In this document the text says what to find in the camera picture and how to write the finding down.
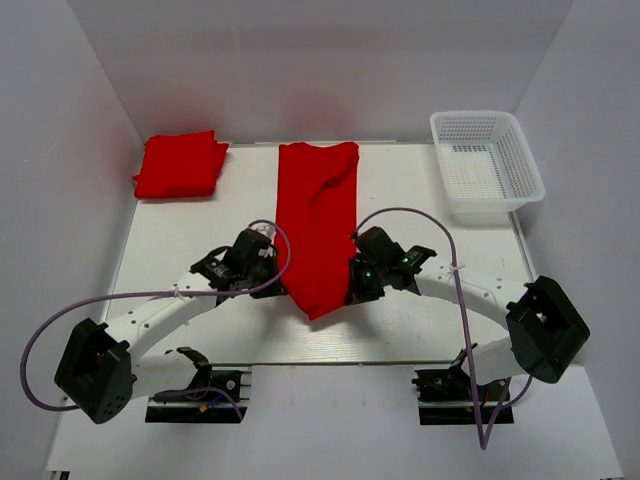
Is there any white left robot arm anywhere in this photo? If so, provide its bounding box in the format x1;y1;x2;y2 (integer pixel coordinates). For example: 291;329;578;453
54;228;286;424

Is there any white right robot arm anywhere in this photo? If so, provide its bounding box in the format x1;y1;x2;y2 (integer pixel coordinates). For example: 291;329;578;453
345;227;590;399

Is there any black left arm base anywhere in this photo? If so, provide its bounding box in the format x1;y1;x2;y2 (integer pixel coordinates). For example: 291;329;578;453
145;367;252;425

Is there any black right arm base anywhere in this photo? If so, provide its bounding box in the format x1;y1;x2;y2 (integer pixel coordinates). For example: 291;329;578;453
412;368;514;426

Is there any folded red t shirt stack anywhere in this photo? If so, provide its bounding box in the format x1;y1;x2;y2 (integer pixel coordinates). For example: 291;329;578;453
133;130;229;200

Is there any white plastic basket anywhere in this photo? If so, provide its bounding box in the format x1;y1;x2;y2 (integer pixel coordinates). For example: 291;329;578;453
430;110;546;226

